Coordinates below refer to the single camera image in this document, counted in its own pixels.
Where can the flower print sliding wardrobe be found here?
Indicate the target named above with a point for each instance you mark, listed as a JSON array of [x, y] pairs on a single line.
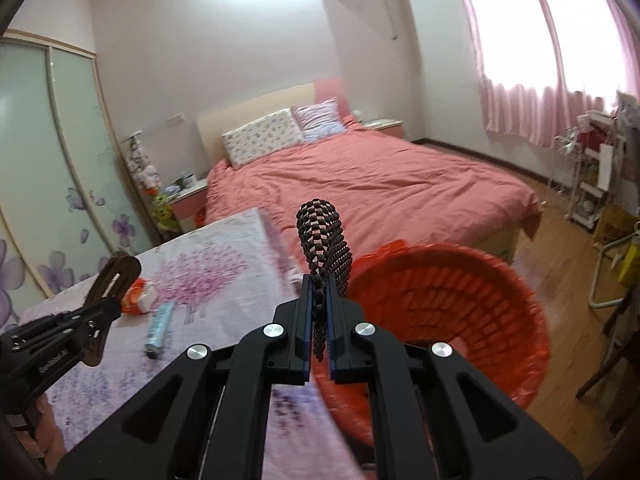
[[60, 160]]

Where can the red plastic basket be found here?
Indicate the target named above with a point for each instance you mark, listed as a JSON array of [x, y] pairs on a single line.
[[440, 300]]

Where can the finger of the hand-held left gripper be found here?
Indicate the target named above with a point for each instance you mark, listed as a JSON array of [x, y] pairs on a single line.
[[100, 340], [117, 275]]

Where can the floral white pillow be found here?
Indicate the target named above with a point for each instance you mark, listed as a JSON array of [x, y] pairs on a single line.
[[260, 137]]

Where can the light blue cracker packet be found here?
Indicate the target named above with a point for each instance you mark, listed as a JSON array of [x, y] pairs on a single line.
[[161, 325]]

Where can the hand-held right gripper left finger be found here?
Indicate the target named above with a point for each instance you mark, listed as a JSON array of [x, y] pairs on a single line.
[[302, 320]]

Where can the pink curtain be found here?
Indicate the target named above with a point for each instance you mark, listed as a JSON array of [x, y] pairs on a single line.
[[515, 100]]

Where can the bed with coral duvet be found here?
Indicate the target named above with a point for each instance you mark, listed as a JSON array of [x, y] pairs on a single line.
[[380, 180]]

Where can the brown cardboard box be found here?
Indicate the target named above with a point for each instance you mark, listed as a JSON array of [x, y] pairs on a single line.
[[615, 227]]

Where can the striped pink pillow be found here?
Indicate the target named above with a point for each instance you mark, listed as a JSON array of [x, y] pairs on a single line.
[[320, 120]]

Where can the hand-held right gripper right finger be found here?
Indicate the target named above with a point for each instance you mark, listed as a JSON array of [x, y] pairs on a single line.
[[332, 330]]

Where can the pink white nightstand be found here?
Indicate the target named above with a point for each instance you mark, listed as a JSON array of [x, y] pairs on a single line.
[[382, 127], [187, 205]]

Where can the clear tube of plush toys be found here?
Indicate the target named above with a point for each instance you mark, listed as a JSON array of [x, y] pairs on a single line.
[[145, 170]]

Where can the beige pink headboard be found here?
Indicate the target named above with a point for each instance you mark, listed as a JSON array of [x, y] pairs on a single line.
[[240, 110]]

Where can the white metal frame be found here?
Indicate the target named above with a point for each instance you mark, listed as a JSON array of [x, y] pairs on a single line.
[[597, 280]]

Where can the white orange noodle cup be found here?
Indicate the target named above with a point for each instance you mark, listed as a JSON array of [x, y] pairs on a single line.
[[137, 297]]

